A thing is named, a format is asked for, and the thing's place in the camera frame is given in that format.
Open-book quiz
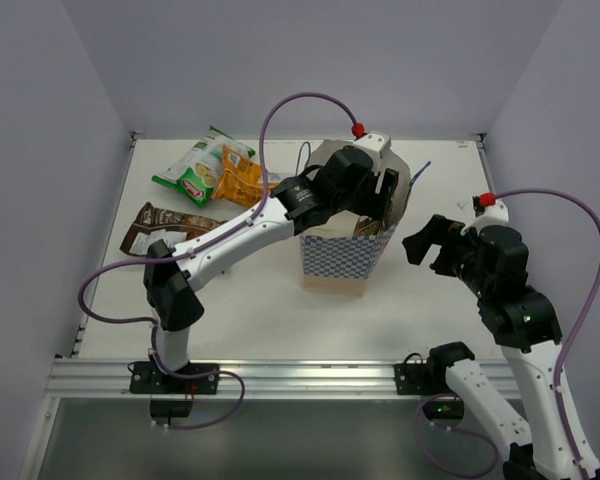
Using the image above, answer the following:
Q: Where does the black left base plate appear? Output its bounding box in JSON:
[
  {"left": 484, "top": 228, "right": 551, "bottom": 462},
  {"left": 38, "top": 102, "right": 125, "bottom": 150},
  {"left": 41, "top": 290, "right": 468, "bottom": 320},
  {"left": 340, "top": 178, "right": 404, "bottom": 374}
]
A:
[{"left": 127, "top": 360, "right": 219, "bottom": 423}]

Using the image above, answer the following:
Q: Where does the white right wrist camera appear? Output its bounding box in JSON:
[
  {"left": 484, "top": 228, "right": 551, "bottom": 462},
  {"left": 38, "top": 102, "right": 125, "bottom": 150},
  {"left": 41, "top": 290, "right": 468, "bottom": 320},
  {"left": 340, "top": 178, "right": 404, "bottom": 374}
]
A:
[{"left": 461, "top": 192, "right": 509, "bottom": 235}]

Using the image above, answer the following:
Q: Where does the green Chuba chips bag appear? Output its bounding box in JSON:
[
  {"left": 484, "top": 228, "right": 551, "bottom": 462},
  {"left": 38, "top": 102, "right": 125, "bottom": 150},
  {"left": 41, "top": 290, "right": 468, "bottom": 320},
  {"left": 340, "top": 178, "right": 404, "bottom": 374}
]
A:
[{"left": 151, "top": 125, "right": 255, "bottom": 208}]

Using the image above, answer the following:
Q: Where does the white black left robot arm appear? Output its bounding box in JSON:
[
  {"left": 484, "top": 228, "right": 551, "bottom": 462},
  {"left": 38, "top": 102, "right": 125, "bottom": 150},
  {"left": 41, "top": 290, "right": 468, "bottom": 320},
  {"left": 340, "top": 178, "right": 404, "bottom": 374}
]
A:
[{"left": 143, "top": 145, "right": 411, "bottom": 393}]

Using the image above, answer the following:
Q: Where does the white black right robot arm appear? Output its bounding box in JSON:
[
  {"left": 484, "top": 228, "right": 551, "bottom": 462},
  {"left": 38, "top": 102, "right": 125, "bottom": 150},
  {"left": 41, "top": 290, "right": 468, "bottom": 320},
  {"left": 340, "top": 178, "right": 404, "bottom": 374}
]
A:
[{"left": 402, "top": 215, "right": 600, "bottom": 479}]

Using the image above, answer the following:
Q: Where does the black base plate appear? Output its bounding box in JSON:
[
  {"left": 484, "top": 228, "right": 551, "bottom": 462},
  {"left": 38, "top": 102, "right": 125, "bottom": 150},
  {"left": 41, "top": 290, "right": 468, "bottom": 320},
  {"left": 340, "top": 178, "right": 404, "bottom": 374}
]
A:
[
  {"left": 393, "top": 352, "right": 465, "bottom": 425},
  {"left": 127, "top": 360, "right": 219, "bottom": 423}
]

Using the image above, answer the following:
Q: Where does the blue checkered paper bag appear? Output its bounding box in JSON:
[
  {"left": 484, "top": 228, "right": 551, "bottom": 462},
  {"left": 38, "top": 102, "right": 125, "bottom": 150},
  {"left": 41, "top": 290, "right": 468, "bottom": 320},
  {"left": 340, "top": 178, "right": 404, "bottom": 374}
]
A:
[{"left": 299, "top": 152, "right": 431, "bottom": 297}]

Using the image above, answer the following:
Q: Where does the yellow snack bag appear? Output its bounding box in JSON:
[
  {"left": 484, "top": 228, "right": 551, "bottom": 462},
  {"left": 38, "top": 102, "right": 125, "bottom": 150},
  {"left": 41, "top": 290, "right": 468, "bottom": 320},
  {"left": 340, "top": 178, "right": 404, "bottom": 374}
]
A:
[{"left": 212, "top": 145, "right": 265, "bottom": 208}]

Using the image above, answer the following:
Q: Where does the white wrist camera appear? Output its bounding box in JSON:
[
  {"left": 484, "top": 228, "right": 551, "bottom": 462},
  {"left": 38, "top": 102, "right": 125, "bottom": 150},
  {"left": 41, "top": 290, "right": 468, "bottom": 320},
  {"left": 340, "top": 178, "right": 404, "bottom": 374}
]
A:
[
  {"left": 461, "top": 192, "right": 509, "bottom": 235},
  {"left": 353, "top": 132, "right": 391, "bottom": 174}
]

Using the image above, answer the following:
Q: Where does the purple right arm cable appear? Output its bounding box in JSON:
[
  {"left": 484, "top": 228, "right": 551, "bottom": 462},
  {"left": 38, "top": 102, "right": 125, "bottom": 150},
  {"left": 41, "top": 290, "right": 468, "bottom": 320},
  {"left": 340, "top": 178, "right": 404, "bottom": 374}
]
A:
[{"left": 494, "top": 187, "right": 600, "bottom": 480}]

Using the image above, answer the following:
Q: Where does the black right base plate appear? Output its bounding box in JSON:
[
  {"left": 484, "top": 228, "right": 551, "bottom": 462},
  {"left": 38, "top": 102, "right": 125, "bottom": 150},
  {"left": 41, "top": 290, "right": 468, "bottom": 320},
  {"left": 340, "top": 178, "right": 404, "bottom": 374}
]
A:
[{"left": 393, "top": 352, "right": 465, "bottom": 425}]

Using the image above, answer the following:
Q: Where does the dark brown snack bag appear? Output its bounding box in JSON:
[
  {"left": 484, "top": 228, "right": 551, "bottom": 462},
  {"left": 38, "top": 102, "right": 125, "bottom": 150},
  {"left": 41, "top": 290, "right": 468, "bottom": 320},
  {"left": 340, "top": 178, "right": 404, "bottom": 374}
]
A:
[
  {"left": 119, "top": 202, "right": 224, "bottom": 257},
  {"left": 353, "top": 217, "right": 393, "bottom": 237}
]

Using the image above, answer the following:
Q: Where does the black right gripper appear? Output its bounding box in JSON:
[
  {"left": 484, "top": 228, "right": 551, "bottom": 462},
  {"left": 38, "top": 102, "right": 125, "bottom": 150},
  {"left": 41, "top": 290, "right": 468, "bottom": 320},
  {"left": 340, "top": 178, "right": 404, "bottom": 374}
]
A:
[{"left": 403, "top": 213, "right": 492, "bottom": 298}]

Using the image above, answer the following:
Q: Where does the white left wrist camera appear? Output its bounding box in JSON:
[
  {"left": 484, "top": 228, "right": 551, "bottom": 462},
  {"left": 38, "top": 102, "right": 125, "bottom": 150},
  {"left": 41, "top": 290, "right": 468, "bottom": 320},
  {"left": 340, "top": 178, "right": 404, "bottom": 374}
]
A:
[{"left": 353, "top": 132, "right": 391, "bottom": 174}]

